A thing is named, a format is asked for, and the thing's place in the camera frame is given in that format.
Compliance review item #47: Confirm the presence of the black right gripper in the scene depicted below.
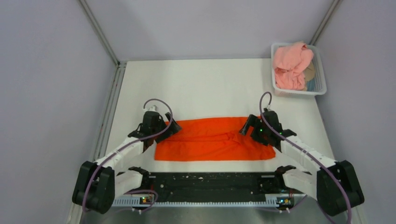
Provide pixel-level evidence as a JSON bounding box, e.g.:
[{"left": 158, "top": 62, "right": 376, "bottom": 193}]
[{"left": 239, "top": 114, "right": 270, "bottom": 147}]

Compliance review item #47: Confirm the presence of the orange t-shirt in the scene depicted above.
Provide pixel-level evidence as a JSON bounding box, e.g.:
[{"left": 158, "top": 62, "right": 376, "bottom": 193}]
[{"left": 154, "top": 117, "right": 276, "bottom": 162}]

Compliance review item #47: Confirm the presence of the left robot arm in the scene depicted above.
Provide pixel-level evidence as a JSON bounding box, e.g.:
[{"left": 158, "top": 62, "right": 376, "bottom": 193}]
[{"left": 71, "top": 111, "right": 182, "bottom": 214}]

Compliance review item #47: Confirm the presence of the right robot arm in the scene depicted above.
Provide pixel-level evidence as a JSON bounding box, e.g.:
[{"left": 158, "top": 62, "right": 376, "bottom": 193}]
[{"left": 239, "top": 109, "right": 365, "bottom": 217}]

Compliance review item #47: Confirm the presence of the blue garment in basket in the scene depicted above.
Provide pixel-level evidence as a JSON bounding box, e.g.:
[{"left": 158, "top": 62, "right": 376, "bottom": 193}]
[{"left": 306, "top": 79, "right": 316, "bottom": 92}]

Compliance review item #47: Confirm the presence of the pink t-shirt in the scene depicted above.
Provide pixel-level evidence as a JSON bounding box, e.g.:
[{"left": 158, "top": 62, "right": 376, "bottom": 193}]
[{"left": 273, "top": 42, "right": 314, "bottom": 91}]

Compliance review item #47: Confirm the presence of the beige garment in basket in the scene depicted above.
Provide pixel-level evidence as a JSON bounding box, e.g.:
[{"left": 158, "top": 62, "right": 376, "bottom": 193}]
[{"left": 303, "top": 61, "right": 316, "bottom": 82}]

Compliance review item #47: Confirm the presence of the white plastic basket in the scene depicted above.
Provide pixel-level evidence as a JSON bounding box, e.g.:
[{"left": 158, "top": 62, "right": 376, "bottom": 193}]
[{"left": 271, "top": 43, "right": 327, "bottom": 96}]

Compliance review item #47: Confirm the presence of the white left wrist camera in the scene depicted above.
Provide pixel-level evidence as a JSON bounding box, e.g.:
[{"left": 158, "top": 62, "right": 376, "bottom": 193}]
[{"left": 143, "top": 105, "right": 158, "bottom": 112}]

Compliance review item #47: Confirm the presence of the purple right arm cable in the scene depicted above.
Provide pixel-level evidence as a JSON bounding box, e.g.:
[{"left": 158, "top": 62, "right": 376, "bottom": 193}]
[{"left": 259, "top": 91, "right": 353, "bottom": 224}]

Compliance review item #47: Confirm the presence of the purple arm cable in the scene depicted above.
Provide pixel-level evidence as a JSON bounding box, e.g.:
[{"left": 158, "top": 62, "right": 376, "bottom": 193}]
[
  {"left": 82, "top": 98, "right": 174, "bottom": 214},
  {"left": 259, "top": 91, "right": 353, "bottom": 224}
]

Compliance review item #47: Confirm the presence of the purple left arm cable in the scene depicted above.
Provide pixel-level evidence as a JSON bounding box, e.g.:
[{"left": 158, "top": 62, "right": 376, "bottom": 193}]
[{"left": 82, "top": 98, "right": 174, "bottom": 214}]

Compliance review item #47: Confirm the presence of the aluminium frame rail left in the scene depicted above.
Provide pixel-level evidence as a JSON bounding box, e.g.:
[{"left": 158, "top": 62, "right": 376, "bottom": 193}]
[{"left": 88, "top": 61, "right": 127, "bottom": 161}]

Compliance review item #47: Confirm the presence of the aluminium frame rail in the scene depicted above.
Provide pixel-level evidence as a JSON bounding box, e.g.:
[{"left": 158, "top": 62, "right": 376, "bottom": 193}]
[
  {"left": 88, "top": 61, "right": 127, "bottom": 161},
  {"left": 66, "top": 175, "right": 364, "bottom": 224}
]

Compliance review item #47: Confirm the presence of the aluminium frame rail front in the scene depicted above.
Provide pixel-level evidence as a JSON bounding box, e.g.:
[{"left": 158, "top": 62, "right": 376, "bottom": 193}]
[{"left": 66, "top": 175, "right": 364, "bottom": 224}]

